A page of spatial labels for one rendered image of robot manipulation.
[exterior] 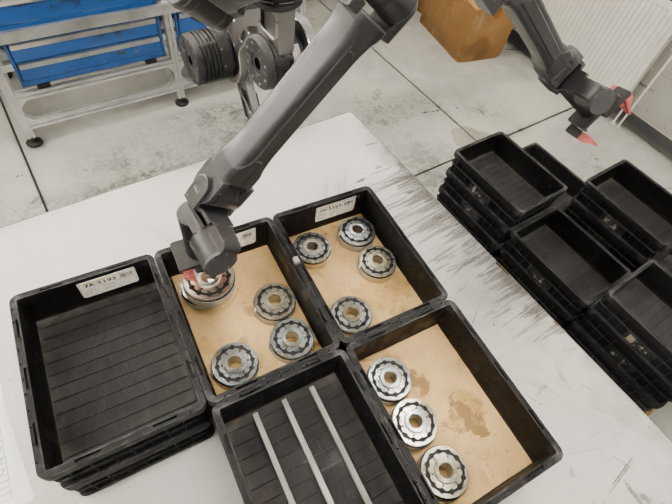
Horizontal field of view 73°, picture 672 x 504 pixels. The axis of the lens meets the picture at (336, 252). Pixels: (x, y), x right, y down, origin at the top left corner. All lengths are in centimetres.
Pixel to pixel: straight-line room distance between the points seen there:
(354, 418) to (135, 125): 231
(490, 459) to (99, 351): 90
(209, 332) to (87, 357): 27
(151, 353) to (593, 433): 113
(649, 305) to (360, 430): 135
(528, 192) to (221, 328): 151
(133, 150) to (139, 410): 194
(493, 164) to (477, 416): 135
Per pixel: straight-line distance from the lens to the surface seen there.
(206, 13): 92
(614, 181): 249
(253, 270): 122
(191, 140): 283
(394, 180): 167
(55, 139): 300
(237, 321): 115
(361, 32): 66
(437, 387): 114
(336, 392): 109
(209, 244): 74
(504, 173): 222
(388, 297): 121
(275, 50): 128
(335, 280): 121
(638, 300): 208
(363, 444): 107
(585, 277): 217
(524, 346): 145
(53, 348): 121
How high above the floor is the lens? 185
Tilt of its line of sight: 54 degrees down
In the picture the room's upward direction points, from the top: 12 degrees clockwise
